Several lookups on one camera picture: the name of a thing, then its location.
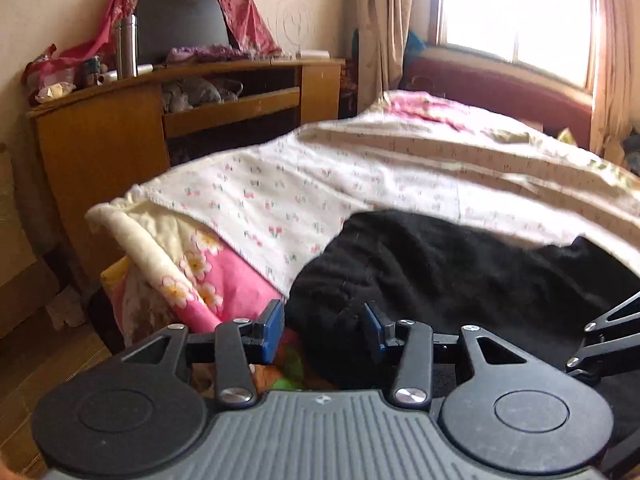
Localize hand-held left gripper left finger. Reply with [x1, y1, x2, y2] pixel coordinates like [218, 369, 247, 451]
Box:
[122, 299, 286, 407]

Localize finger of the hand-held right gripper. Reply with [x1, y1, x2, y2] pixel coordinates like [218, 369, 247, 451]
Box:
[583, 290, 640, 335]
[566, 332, 640, 387]

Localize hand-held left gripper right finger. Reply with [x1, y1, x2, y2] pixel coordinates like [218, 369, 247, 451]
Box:
[362, 301, 531, 407]

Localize black pants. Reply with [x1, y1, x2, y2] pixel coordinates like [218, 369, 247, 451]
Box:
[287, 210, 640, 441]

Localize white cherry print sheet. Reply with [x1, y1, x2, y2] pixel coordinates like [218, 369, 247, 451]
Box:
[132, 110, 640, 296]

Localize dark clothes pile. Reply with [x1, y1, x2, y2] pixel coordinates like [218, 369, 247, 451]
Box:
[620, 132, 640, 176]

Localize red printed bag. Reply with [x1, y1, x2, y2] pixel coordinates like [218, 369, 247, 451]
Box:
[340, 60, 358, 116]

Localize grey stuffed toys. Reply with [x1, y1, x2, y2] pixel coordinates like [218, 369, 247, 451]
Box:
[162, 80, 246, 113]

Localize wooden cabinet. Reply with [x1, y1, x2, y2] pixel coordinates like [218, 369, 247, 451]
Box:
[27, 57, 346, 281]

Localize maroon headboard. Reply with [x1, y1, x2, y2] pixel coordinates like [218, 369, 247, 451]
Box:
[400, 47, 596, 141]

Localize beige patterned curtain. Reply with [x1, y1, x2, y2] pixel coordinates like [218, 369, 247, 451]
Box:
[352, 0, 416, 116]
[590, 0, 640, 171]

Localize purple cloth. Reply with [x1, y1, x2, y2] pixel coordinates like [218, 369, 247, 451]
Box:
[167, 44, 251, 63]

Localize white tube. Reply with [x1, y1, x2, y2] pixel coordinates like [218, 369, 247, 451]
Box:
[97, 62, 153, 83]

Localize dark jar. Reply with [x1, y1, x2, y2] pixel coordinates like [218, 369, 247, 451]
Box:
[82, 55, 103, 86]

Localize television with red cloth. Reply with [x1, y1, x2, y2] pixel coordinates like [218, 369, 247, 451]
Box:
[25, 0, 281, 71]

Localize window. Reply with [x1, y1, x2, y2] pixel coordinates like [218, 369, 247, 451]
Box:
[435, 0, 601, 91]

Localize steel thermos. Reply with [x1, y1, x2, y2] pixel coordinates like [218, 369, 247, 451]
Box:
[114, 14, 140, 80]

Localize snack bag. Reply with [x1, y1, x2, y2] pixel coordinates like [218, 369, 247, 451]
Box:
[37, 82, 76, 103]

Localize black television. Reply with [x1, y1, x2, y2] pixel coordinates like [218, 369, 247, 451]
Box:
[135, 0, 231, 66]

